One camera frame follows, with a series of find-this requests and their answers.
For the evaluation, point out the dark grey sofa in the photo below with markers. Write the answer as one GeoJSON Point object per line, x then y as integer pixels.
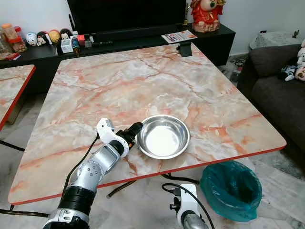
{"type": "Point", "coordinates": [276, 105]}

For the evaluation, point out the white orange printed booklet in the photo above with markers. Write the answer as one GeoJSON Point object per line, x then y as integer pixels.
{"type": "Point", "coordinates": [179, 36]}

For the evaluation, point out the small white box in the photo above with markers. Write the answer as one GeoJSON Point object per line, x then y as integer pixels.
{"type": "Point", "coordinates": [67, 46]}

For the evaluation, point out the red festive figurine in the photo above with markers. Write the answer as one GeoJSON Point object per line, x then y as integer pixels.
{"type": "Point", "coordinates": [206, 15]}

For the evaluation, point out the black clamp device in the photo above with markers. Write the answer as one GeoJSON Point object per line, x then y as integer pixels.
{"type": "Point", "coordinates": [185, 49]}

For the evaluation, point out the black white plush toy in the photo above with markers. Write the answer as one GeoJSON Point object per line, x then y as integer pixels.
{"type": "Point", "coordinates": [294, 67]}

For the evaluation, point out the black flat television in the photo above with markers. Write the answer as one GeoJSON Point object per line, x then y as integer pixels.
{"type": "Point", "coordinates": [126, 16]}

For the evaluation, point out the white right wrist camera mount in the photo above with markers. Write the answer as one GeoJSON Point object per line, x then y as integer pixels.
{"type": "Point", "coordinates": [187, 200]}

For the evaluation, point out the black low tv cabinet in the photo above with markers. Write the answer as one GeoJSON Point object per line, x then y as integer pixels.
{"type": "Point", "coordinates": [38, 64]}

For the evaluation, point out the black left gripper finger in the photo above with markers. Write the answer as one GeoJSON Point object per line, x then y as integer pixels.
{"type": "Point", "coordinates": [136, 127]}

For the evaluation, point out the bin with teal bag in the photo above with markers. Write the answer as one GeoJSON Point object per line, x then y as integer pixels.
{"type": "Point", "coordinates": [231, 191]}

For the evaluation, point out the yellow round toy figure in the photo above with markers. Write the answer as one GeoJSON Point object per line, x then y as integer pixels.
{"type": "Point", "coordinates": [54, 36]}

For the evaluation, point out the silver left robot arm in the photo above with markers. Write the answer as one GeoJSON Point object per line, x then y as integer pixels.
{"type": "Point", "coordinates": [90, 174]}

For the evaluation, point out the black white round toy figure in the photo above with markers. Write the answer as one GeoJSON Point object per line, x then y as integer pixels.
{"type": "Point", "coordinates": [42, 38]}

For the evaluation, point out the black metal table frame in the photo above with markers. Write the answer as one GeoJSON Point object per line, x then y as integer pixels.
{"type": "Point", "coordinates": [28, 211]}

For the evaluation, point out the round stainless steel bowl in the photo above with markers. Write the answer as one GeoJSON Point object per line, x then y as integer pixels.
{"type": "Point", "coordinates": [164, 136]}

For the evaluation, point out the dark grey sofa cushion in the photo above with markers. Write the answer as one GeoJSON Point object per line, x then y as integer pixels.
{"type": "Point", "coordinates": [269, 59]}

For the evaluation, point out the snack jar with orange lid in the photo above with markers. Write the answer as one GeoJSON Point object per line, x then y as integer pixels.
{"type": "Point", "coordinates": [13, 37]}

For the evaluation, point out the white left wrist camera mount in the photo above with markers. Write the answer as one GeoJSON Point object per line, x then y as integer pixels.
{"type": "Point", "coordinates": [108, 131]}

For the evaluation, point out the white blue round toy figure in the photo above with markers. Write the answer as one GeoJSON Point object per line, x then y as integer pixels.
{"type": "Point", "coordinates": [31, 39]}

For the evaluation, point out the dark round toy figure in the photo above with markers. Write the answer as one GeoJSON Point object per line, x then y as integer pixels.
{"type": "Point", "coordinates": [66, 33]}

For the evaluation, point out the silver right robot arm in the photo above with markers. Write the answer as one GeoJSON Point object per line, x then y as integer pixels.
{"type": "Point", "coordinates": [195, 223]}

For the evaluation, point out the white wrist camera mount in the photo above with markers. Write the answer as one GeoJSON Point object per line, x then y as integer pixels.
{"type": "Point", "coordinates": [108, 131]}
{"type": "Point", "coordinates": [187, 200]}

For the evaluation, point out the grey lace cloth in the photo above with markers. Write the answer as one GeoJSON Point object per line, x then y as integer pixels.
{"type": "Point", "coordinates": [274, 39]}

